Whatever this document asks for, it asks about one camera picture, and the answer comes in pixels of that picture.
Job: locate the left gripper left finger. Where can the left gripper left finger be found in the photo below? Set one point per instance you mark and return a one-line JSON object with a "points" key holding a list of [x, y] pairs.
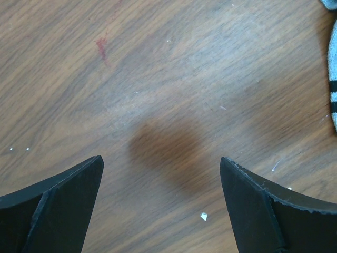
{"points": [[52, 215]]}

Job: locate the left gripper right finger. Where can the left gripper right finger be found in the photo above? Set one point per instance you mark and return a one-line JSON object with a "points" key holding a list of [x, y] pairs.
{"points": [[267, 217]]}

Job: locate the grey sock black stripes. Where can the grey sock black stripes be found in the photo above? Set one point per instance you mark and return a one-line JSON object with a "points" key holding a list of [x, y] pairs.
{"points": [[331, 59]]}

